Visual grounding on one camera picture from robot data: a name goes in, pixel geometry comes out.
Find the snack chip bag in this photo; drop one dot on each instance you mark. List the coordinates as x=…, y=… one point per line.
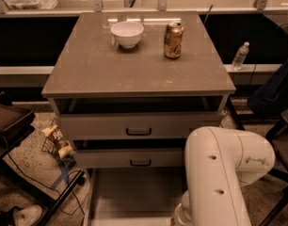
x=62, y=145

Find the dark blue jacket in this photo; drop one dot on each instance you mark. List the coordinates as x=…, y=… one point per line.
x=272, y=97

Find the small wire basket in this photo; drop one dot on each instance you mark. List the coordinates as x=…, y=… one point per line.
x=49, y=147

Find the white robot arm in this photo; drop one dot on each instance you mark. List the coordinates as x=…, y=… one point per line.
x=218, y=163

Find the black side cart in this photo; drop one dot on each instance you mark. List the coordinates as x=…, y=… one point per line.
x=43, y=171

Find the clear plastic water bottle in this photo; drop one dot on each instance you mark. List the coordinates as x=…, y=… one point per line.
x=240, y=56

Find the grey drawer cabinet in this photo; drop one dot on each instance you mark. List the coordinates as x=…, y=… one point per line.
x=95, y=75

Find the white bowl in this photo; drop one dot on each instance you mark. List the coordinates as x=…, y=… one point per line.
x=127, y=34

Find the golden soda can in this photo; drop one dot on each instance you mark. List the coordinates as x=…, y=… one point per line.
x=173, y=39

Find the white shoe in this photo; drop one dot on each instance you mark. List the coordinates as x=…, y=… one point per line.
x=28, y=216

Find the black office chair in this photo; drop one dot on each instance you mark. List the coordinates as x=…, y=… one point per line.
x=278, y=138

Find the drawer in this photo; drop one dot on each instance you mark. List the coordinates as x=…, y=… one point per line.
x=134, y=125
x=134, y=196
x=129, y=158

